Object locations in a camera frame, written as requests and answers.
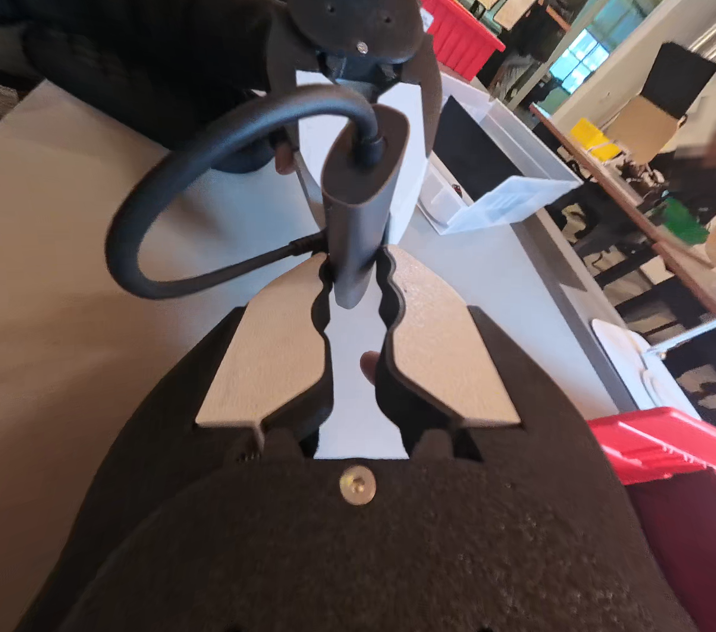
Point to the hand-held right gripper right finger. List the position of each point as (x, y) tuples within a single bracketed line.
[(447, 358)]

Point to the large red ribbed crate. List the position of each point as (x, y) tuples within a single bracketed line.
[(453, 22)]

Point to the green object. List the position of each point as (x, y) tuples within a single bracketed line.
[(685, 221)]

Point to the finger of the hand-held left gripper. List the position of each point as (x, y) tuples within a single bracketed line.
[(310, 151), (413, 168)]

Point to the person's left forearm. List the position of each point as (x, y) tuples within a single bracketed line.
[(140, 28)]

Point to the wooden desk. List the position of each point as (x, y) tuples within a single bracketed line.
[(643, 207)]

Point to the clear plastic box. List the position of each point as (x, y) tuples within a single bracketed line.
[(503, 207)]

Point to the black foam pad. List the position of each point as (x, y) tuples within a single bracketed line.
[(475, 151)]

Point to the red plastic bin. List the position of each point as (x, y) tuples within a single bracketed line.
[(643, 447)]

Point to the person's right hand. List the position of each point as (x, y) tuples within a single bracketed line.
[(370, 366)]

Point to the yellow plastic bin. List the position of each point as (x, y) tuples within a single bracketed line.
[(593, 137)]

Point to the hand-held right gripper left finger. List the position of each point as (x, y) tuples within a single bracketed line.
[(268, 358)]

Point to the person's left hand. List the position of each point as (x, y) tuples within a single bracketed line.
[(285, 156)]

